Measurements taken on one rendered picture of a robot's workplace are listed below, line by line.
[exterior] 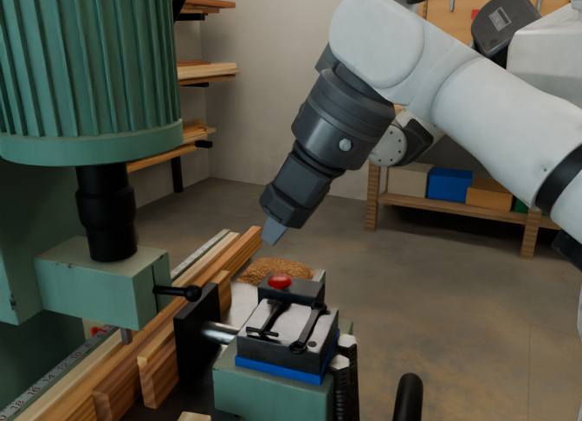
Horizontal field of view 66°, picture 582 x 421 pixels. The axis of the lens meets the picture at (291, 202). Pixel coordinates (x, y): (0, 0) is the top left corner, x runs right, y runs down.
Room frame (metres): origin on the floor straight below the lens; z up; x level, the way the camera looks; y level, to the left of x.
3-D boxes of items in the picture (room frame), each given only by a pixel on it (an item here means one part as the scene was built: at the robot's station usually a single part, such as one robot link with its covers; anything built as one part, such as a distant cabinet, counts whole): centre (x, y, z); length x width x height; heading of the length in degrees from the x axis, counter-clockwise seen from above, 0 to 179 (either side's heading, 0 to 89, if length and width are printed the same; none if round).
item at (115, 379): (0.49, 0.17, 0.92); 0.23 x 0.02 x 0.04; 161
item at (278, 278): (0.49, 0.01, 1.02); 0.03 x 0.03 x 0.01
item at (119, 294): (0.47, 0.22, 1.03); 0.14 x 0.07 x 0.09; 71
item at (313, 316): (0.42, -0.02, 1.00); 0.10 x 0.02 x 0.01; 161
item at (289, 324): (0.46, 0.00, 0.99); 0.13 x 0.11 x 0.06; 161
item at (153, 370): (0.49, 0.14, 0.92); 0.17 x 0.02 x 0.05; 161
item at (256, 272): (0.72, 0.02, 0.91); 0.12 x 0.09 x 0.03; 71
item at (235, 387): (0.45, 0.00, 0.91); 0.15 x 0.14 x 0.09; 161
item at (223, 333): (0.48, 0.09, 0.95); 0.09 x 0.07 x 0.09; 161
